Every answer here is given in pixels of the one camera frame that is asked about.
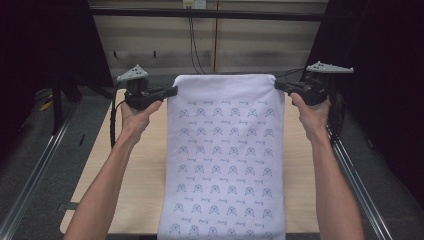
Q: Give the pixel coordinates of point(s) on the person's right hand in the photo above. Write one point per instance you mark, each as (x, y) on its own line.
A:
(311, 120)

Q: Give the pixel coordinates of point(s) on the metal floor rail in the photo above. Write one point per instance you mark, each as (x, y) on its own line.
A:
(360, 186)
(30, 180)

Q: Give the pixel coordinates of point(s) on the lavender printed towel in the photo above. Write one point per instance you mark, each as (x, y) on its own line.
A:
(226, 150)

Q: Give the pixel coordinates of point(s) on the black stand leg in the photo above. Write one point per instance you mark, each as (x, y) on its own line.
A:
(57, 110)

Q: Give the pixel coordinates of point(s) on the white wall socket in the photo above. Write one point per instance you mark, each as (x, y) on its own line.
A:
(194, 4)

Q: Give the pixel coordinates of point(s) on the person's left hand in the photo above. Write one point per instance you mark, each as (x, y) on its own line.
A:
(136, 121)

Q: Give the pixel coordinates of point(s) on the black curtain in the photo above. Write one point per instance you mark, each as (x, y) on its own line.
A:
(383, 83)
(43, 43)

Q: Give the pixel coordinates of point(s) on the black horizontal frame bar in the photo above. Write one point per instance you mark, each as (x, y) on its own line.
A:
(206, 14)

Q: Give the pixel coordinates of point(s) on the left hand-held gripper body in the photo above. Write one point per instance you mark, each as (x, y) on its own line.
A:
(138, 95)

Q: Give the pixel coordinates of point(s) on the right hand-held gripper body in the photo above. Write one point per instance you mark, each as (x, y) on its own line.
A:
(315, 90)

